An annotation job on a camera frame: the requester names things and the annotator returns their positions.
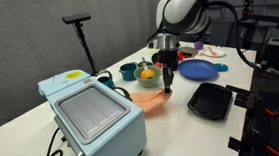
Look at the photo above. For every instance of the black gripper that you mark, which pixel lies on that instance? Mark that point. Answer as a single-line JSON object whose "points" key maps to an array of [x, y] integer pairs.
{"points": [[168, 59]]}

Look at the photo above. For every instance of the orange cloth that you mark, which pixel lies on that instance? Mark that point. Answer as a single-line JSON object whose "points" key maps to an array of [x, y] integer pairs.
{"points": [[151, 100]]}

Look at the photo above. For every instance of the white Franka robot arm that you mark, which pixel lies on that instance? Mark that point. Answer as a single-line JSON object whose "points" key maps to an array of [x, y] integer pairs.
{"points": [[184, 11]]}

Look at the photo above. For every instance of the small green toy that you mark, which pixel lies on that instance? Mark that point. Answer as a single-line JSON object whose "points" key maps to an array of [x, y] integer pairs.
{"points": [[149, 77]]}

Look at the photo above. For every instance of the small orange toy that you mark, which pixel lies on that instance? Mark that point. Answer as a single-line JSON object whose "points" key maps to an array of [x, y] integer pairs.
{"points": [[158, 65]]}

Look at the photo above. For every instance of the green bowl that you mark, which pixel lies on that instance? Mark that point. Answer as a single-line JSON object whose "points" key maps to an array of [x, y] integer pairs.
{"points": [[146, 83]]}

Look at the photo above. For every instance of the orange toy fruit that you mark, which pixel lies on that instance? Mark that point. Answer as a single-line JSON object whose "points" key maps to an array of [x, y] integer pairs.
{"points": [[147, 73]]}

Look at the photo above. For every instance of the blue round plate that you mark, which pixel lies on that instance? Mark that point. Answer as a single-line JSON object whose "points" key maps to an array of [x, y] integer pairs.
{"points": [[197, 70]]}

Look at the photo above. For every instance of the teal pot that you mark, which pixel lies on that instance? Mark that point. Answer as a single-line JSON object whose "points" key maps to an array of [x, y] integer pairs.
{"points": [[128, 72]]}

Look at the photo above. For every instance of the black ridged grill tray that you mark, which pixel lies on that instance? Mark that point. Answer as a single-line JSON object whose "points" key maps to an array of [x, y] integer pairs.
{"points": [[210, 102]]}

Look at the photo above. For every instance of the purple ball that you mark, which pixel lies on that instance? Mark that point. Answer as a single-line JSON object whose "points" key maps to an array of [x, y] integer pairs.
{"points": [[198, 45]]}

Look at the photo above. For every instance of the pink utensil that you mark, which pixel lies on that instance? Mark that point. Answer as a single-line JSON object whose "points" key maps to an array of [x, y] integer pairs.
{"points": [[212, 51]]}

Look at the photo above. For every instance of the small teal dish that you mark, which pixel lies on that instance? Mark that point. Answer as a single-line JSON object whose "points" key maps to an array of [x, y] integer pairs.
{"points": [[221, 67]]}

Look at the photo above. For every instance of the white plate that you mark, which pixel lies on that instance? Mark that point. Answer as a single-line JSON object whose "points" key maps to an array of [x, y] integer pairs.
{"points": [[221, 52]]}

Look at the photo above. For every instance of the long black tape strip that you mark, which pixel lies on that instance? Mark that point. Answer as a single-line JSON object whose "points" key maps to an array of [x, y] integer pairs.
{"points": [[236, 89]]}

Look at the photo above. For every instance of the grey pleated curtain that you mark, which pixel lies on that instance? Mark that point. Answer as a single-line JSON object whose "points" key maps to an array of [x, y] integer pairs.
{"points": [[147, 10]]}

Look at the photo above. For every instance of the short black tape piece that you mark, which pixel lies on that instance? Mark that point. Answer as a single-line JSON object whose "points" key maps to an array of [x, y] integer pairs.
{"points": [[240, 104], [235, 143], [242, 97]]}

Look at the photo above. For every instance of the light blue toaster oven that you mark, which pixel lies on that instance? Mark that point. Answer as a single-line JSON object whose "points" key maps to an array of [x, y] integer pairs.
{"points": [[100, 131]]}

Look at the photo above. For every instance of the black camera stand pole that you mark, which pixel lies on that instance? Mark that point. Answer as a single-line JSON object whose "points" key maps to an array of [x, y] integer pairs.
{"points": [[85, 45]]}

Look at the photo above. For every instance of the black stereo camera bar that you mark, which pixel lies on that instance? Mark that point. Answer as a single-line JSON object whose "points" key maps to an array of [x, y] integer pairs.
{"points": [[76, 18]]}

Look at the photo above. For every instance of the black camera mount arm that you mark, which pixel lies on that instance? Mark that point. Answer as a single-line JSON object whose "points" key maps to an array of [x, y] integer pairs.
{"points": [[265, 17]]}

